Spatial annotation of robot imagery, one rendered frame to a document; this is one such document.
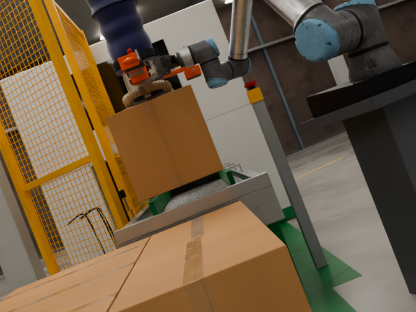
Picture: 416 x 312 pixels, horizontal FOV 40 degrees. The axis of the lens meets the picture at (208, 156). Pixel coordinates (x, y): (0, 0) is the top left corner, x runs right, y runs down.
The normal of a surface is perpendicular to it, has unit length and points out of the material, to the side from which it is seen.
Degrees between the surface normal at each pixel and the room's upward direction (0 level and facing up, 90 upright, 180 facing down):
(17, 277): 90
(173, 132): 90
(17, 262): 90
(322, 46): 95
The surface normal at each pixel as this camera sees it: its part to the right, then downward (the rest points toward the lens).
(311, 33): -0.72, 0.38
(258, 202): 0.02, 0.00
